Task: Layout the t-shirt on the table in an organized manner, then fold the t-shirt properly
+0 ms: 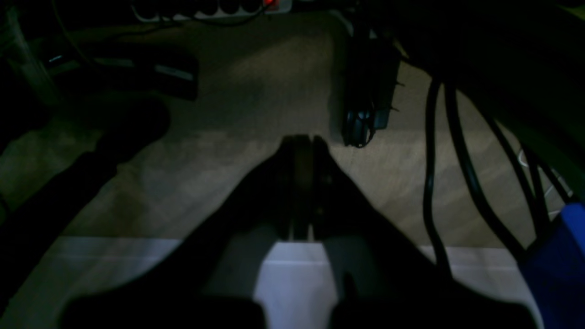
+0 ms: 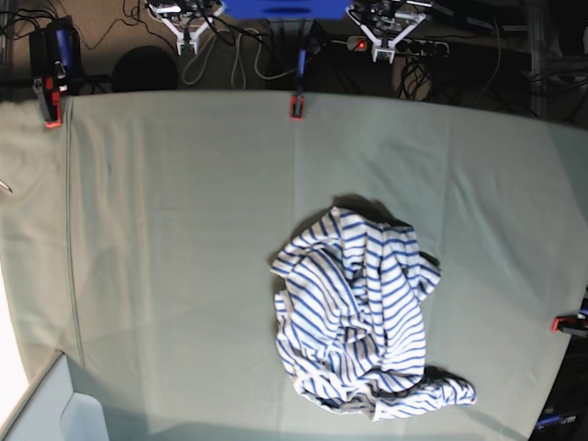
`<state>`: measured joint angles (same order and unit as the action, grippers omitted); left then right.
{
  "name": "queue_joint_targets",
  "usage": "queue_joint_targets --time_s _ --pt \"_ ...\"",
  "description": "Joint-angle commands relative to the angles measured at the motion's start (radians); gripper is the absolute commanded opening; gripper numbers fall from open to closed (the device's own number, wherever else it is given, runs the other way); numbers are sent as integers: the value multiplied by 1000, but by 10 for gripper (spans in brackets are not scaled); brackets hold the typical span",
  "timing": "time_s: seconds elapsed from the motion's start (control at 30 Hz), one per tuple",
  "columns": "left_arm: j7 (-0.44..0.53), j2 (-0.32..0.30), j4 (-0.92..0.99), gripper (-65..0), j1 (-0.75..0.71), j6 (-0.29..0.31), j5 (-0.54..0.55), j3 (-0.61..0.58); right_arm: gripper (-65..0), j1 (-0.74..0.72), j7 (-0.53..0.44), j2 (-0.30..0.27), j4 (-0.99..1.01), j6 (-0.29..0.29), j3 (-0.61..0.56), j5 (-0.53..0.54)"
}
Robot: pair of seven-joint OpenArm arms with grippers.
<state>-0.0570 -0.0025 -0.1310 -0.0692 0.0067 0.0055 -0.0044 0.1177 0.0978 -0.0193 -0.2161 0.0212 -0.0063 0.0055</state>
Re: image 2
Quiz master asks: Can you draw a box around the green table cloth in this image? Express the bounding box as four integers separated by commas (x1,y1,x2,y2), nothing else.
1,92,587,440

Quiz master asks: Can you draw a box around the black round stool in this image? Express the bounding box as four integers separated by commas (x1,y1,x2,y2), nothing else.
111,46,178,93

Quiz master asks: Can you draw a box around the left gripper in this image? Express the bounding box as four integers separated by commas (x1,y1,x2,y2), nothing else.
345,0,432,62

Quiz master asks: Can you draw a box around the white power strip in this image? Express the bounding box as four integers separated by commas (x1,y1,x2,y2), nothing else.
336,36,450,58

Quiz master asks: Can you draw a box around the red black left clamp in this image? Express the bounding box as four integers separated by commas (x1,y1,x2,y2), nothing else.
32,76,62,129

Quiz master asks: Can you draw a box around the red black clamp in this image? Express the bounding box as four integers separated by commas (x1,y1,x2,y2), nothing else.
289,94,304,120
551,309,588,338
32,76,62,129

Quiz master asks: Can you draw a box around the white looped cable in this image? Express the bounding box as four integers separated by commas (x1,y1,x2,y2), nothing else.
181,22,302,90

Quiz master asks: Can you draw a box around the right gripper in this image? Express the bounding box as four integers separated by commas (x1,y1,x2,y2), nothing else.
145,0,226,55

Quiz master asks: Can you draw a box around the blue white striped t-shirt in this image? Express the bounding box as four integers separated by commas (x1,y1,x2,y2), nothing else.
271,207,477,422

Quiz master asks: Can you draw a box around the white plastic bin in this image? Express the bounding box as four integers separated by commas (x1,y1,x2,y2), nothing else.
1,350,109,441

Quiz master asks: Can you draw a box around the red black centre clamp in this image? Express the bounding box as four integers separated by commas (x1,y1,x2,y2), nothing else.
289,94,304,120

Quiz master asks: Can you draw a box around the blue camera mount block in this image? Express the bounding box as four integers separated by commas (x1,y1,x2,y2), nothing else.
223,0,352,20

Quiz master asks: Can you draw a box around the red black right clamp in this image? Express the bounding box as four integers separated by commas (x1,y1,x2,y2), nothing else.
551,309,588,338

